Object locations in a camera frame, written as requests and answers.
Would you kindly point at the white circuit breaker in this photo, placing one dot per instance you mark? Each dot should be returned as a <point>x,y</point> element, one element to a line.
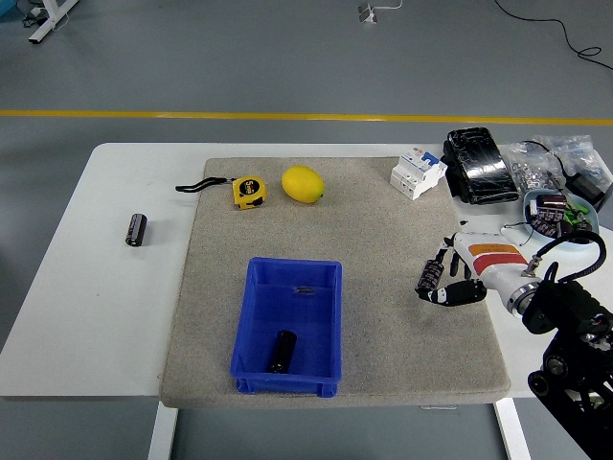
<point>416,175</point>

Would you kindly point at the black plastic-wrapped pedal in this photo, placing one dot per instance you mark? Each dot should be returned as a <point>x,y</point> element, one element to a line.
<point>481,165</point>

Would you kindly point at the blue object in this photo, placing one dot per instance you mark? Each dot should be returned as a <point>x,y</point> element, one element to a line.
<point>7,4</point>

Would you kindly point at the black power adapter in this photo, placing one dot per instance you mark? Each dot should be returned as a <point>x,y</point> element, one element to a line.
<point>586,184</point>

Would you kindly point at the clear plastic bag of parts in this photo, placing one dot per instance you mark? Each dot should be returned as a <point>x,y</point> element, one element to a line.
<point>582,153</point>

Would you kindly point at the yellow lemon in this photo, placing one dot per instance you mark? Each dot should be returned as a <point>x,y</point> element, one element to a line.
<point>302,184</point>

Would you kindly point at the capacitor with purple print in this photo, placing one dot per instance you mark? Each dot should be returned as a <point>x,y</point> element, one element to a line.
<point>548,220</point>

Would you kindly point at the silver floor socket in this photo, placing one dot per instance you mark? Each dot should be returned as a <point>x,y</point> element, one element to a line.
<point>368,13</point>

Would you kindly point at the yellow tape measure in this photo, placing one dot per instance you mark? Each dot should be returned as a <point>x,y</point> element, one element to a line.
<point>249,192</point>

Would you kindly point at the blue plastic box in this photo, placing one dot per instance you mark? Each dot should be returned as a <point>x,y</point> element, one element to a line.
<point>258,335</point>

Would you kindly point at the large brown capacitor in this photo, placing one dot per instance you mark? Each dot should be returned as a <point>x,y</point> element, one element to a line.
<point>553,200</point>

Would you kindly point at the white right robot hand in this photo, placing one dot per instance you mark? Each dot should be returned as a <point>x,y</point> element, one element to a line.
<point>493,261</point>

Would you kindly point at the white desk frame foot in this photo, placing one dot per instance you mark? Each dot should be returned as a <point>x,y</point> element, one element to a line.
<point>48,26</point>

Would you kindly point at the dark brown capacitor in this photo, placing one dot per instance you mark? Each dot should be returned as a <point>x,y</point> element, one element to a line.
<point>568,229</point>
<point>583,226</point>

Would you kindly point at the plastic bag of metal nuts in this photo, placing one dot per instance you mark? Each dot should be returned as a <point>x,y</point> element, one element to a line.
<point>527,172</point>

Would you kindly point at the light blue bowl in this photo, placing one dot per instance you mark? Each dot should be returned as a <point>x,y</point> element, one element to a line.
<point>594,215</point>

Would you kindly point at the green terminal connector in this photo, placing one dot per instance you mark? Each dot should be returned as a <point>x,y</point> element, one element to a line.
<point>577,213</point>

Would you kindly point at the grey-brown mat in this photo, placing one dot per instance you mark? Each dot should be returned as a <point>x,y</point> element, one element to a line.
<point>335,230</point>

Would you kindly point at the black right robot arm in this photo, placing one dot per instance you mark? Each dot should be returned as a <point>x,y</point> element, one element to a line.
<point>565,306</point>

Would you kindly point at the black cylindrical battery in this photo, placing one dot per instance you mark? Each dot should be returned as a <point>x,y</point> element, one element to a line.
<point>282,351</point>
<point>136,230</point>

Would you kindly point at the black battery with purple print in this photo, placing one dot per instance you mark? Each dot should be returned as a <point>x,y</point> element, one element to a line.
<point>430,274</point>

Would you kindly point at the white table leg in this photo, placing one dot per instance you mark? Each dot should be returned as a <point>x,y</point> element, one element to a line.
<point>513,431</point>
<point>162,431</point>

